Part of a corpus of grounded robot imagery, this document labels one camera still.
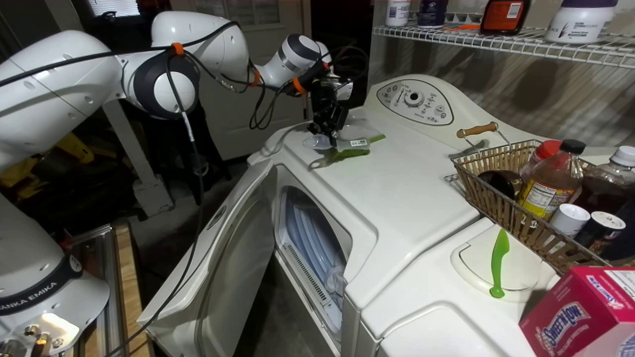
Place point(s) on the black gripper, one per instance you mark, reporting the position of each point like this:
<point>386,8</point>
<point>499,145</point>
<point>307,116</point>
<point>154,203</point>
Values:
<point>330,102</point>

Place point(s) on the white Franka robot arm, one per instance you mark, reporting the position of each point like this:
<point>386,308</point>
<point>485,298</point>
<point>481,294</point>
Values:
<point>61,86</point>

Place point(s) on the white dryer machine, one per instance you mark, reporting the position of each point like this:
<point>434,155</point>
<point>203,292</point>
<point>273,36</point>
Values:
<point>398,199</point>

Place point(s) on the white washing machine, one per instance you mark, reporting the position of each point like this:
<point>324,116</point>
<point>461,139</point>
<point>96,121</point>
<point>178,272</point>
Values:
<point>424,310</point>

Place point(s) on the lint filter strip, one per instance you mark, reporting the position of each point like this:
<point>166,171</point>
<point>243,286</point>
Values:
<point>372,139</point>

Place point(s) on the oval dryer control panel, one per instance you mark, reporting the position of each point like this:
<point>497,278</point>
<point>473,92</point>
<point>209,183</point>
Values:
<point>418,100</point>

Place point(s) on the tall white bottle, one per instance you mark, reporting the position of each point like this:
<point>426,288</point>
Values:
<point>398,12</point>

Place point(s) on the dark cylindrical can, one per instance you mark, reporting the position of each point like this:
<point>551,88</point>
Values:
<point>434,10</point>

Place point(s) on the orange sponge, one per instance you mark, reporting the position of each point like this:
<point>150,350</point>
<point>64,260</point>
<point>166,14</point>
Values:
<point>461,26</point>

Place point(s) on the dark bowl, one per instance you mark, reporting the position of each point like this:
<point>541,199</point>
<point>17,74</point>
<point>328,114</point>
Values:
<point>497,183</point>

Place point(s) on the white dryer door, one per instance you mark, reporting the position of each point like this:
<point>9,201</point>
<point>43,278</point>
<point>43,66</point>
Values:
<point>211,278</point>

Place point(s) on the wicker basket with bottles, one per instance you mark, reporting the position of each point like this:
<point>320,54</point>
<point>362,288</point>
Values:
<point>503,205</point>

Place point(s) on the green plastic scraper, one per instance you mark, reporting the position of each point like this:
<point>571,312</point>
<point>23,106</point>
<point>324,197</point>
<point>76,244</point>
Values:
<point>499,258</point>

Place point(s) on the clear bottle brown liquid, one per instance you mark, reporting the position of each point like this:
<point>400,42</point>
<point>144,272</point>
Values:
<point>505,14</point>

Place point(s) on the red capped bottle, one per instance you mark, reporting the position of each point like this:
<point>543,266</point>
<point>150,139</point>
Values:
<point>547,189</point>

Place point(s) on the small white capped bottle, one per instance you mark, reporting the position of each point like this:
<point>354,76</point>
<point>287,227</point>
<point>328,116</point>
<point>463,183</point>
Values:
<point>569,219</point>

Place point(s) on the wooden platform board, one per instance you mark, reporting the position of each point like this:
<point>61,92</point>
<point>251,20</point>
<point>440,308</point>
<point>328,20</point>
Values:
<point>130,298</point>

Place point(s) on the yellow plastic object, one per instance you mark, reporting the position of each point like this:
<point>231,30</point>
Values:
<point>72,149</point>

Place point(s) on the white jar dark lid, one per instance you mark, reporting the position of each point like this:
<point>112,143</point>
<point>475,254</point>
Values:
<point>580,20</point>

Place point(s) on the dark liquid bottle white cap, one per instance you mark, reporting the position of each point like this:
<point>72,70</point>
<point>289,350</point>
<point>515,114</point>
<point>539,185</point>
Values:
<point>608,181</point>

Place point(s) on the black bottle white cap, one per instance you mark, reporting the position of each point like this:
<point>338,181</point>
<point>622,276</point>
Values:
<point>598,229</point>

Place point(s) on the pink cardboard box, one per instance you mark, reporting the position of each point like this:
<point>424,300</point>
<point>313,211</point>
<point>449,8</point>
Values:
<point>582,318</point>

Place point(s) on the white slanted post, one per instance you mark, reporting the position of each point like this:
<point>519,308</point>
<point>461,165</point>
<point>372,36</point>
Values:
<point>142,179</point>

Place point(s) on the aluminium frame rail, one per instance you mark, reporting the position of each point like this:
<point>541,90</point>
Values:
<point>100,248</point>

